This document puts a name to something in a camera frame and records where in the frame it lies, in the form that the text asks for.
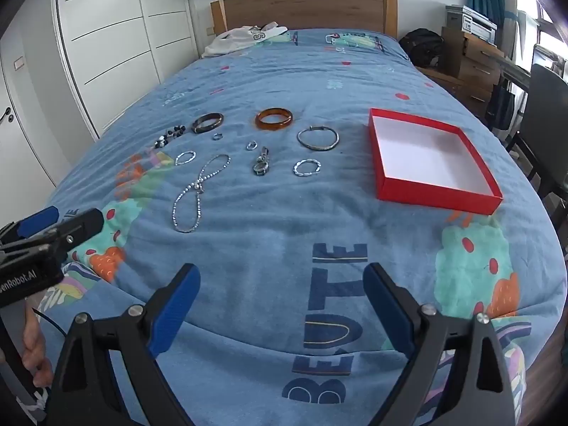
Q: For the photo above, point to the grey desk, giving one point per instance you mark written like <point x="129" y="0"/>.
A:
<point x="517" y="73"/>

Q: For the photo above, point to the red cardboard box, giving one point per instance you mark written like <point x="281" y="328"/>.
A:
<point x="443" y="195"/>

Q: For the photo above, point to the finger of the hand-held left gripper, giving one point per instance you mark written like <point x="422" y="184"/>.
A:
<point x="82" y="224"/>
<point x="40" y="219"/>

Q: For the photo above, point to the white wardrobe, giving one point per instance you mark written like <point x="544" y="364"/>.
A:
<point x="111" y="31"/>

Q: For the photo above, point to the wall light switch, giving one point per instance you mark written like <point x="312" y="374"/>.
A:
<point x="18" y="63"/>

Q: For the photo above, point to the dark hanging bag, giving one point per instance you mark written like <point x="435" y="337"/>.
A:
<point x="500" y="106"/>

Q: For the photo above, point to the white printer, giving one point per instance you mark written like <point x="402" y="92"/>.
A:
<point x="479" y="24"/>

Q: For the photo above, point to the dark chair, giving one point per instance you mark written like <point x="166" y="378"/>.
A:
<point x="546" y="106"/>

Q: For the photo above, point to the blue printed blanket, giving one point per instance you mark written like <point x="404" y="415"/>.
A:
<point x="275" y="239"/>

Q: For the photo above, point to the wooden dresser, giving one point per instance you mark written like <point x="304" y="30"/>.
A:
<point x="470" y="66"/>

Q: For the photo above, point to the white garment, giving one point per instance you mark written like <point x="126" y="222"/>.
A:
<point x="235" y="40"/>

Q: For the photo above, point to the white door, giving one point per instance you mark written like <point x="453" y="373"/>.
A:
<point x="26" y="151"/>

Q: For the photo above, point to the dark brown bangle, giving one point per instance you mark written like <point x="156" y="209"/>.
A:
<point x="195" y="126"/>

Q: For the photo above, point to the teal curtain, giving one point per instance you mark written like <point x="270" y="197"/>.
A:
<point x="486" y="0"/>

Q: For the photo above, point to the small twisted silver hoop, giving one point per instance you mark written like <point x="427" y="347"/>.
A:
<point x="177" y="159"/>

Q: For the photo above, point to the wooden headboard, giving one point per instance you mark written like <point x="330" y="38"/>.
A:
<point x="310" y="11"/>

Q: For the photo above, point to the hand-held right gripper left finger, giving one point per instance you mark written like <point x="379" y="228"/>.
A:
<point x="175" y="310"/>

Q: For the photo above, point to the person's left hand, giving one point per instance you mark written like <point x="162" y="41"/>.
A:
<point x="37" y="346"/>

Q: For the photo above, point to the amber bangle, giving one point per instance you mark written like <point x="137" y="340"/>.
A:
<point x="273" y="128"/>

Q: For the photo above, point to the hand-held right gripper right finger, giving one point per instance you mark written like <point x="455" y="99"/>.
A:
<point x="388" y="310"/>

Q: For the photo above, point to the black backpack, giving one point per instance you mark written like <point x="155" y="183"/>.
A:
<point x="421" y="46"/>

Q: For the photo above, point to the thin silver bangle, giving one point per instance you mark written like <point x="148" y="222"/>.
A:
<point x="317" y="147"/>

